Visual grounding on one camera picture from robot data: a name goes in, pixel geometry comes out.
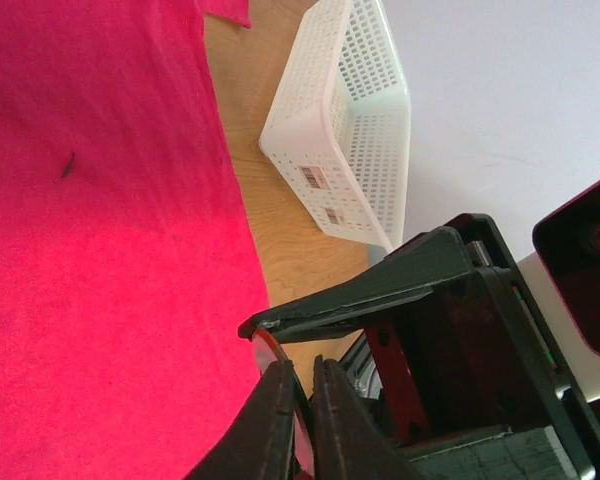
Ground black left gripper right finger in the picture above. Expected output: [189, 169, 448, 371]
[313, 356, 420, 479]

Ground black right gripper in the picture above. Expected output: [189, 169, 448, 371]
[237, 214, 600, 479]

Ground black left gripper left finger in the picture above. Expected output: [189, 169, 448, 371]
[186, 377, 288, 479]

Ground white perforated plastic basket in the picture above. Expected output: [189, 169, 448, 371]
[259, 0, 411, 252]

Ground red t-shirt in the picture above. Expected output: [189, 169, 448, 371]
[0, 1, 268, 479]

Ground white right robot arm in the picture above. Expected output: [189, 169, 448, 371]
[238, 214, 600, 479]

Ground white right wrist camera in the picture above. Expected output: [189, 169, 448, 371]
[518, 180, 600, 402]

